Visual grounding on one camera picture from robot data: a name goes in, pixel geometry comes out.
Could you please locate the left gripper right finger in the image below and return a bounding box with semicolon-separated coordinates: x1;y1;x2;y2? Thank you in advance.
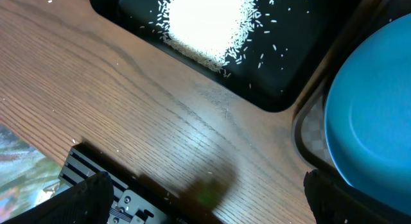
303;169;410;224

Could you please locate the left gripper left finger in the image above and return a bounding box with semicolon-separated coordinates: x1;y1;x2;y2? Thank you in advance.
5;171;114;224

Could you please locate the dark blue plate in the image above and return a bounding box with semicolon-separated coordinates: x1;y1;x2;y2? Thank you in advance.
324;15;410;214

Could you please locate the pile of white rice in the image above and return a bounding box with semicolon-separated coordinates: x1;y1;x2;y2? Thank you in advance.
139;0;309;90

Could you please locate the black plastic bin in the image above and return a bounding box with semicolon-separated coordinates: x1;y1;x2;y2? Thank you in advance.
90;0;361;112

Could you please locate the dark brown serving tray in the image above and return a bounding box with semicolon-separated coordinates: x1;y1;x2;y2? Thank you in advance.
292;0;410;178

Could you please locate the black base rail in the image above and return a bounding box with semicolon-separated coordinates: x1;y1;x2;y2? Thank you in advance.
59;142;221;224

